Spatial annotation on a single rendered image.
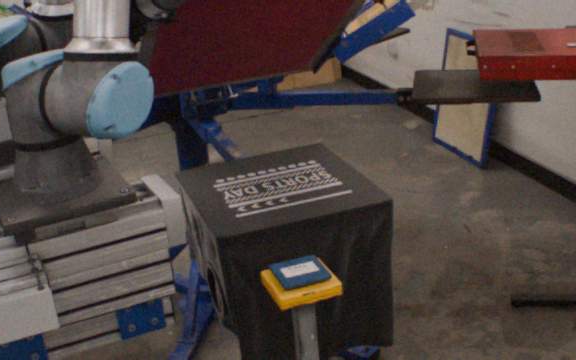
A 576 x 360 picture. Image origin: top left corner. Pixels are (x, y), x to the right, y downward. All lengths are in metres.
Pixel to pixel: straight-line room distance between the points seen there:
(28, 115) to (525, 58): 1.83
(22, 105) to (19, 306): 0.31
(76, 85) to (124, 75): 0.07
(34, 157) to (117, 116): 0.20
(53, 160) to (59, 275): 0.20
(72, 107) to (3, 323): 0.34
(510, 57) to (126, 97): 1.74
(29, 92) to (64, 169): 0.14
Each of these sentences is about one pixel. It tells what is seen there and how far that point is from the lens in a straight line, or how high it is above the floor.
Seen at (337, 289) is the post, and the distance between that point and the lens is 1.55.
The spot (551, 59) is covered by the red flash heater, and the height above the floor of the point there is 1.09.
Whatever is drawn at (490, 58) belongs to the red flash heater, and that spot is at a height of 1.10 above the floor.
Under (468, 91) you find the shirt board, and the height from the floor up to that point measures 0.95.
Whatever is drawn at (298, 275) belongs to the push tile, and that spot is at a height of 0.97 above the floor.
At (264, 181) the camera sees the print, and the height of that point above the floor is 0.95.
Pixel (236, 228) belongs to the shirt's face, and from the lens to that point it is 1.83.
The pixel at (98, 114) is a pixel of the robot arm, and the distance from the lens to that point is 1.14.
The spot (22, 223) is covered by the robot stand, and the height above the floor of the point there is 1.25.
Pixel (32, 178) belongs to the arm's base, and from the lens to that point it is 1.30.
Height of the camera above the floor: 1.71
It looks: 22 degrees down
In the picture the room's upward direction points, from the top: 5 degrees counter-clockwise
